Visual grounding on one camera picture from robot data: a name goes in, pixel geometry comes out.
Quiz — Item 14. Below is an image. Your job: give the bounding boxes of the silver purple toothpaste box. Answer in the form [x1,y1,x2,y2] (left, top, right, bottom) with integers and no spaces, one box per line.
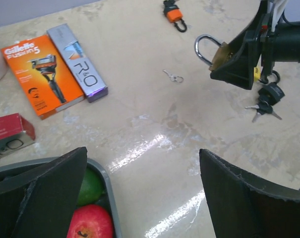
[47,24,108,103]

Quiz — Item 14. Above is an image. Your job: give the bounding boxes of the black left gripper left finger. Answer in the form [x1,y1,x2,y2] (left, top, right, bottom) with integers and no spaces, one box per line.
[0,147,87,238]

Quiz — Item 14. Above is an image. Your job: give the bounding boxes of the black padlock with keys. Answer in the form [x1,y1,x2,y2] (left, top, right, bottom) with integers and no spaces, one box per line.
[245,70,285,122]

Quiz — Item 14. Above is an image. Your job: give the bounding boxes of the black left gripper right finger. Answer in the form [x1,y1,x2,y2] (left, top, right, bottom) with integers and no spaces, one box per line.
[199,149,300,238]

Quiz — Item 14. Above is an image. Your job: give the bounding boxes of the orange razor box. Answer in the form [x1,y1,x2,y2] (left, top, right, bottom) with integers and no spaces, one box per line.
[1,35,85,119]

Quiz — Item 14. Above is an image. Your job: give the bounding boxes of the red apple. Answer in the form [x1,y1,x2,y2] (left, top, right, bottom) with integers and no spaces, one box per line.
[66,204,114,238]

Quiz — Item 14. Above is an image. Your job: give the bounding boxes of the small silver key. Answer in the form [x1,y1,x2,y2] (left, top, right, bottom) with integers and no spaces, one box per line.
[163,69,184,83]

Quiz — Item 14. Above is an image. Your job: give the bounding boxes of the yellow padlock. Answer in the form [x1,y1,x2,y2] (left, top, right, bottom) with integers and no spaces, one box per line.
[253,66,261,83]

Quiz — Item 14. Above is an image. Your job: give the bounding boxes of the dark grey fruit tray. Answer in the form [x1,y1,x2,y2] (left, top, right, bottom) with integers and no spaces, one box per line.
[0,157,122,238]

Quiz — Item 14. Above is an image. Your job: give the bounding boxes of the orange padlock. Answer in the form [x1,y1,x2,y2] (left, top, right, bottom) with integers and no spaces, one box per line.
[163,0,187,33]

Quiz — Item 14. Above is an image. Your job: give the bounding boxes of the brass padlock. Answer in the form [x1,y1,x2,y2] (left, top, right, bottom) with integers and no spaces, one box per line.
[194,34,236,72]

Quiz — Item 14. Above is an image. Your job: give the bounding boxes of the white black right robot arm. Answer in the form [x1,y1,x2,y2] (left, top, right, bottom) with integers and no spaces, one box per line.
[210,0,300,90]

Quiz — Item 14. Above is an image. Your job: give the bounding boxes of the green lime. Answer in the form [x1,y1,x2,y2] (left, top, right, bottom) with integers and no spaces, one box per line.
[76,168,104,206]

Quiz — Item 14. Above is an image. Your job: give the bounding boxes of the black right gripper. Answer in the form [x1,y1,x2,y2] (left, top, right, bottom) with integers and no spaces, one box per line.
[209,0,275,90]

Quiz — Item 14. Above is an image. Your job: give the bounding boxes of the red toothpaste box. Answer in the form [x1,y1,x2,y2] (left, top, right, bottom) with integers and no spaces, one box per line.
[0,113,36,159]

